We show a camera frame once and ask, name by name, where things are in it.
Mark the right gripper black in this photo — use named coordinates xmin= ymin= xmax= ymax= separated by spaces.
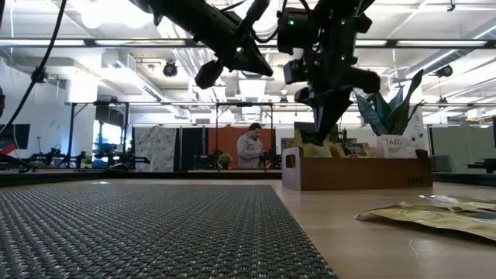
xmin=282 ymin=34 xmax=383 ymax=147

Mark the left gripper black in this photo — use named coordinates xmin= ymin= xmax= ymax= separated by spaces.
xmin=191 ymin=9 xmax=274 ymax=91

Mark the wooden tea organiser box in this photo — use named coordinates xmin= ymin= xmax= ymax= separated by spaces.
xmin=281 ymin=146 xmax=433 ymax=191

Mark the snake plant in white pot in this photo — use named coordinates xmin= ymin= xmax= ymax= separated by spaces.
xmin=354 ymin=68 xmax=425 ymax=137

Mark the black computer monitor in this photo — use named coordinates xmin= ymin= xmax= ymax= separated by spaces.
xmin=293 ymin=122 xmax=318 ymax=136

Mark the person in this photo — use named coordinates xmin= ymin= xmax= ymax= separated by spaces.
xmin=236 ymin=122 xmax=273 ymax=170

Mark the black overhead light bar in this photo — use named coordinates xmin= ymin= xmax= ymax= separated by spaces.
xmin=0 ymin=37 xmax=496 ymax=49

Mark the small background plant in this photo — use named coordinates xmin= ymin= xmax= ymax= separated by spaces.
xmin=216 ymin=151 xmax=235 ymax=170

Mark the grey partition panel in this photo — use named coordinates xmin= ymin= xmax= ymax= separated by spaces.
xmin=429 ymin=126 xmax=496 ymax=174

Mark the white patterned sheet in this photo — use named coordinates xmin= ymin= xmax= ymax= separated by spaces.
xmin=133 ymin=126 xmax=177 ymax=173

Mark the grey woven placemat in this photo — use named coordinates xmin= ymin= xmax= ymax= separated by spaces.
xmin=0 ymin=182 xmax=339 ymax=279

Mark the red black background equipment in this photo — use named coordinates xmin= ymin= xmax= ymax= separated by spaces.
xmin=0 ymin=143 xmax=36 ymax=174

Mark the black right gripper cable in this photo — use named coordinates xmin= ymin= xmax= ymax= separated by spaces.
xmin=250 ymin=0 xmax=290 ymax=44

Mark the black metal workstation frame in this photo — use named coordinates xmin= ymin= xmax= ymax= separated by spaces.
xmin=215 ymin=102 xmax=274 ymax=156
xmin=65 ymin=101 xmax=131 ymax=171

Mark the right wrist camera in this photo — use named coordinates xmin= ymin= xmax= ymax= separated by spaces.
xmin=276 ymin=6 xmax=319 ymax=56

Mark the orange partition wall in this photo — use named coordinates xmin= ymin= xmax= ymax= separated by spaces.
xmin=207 ymin=126 xmax=277 ymax=171

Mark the black metal table frame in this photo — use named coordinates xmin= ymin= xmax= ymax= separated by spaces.
xmin=0 ymin=169 xmax=496 ymax=187

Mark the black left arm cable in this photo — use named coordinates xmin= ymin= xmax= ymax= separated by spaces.
xmin=0 ymin=0 xmax=69 ymax=136

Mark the dark wall screen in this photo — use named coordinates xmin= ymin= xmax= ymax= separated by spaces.
xmin=0 ymin=123 xmax=31 ymax=150

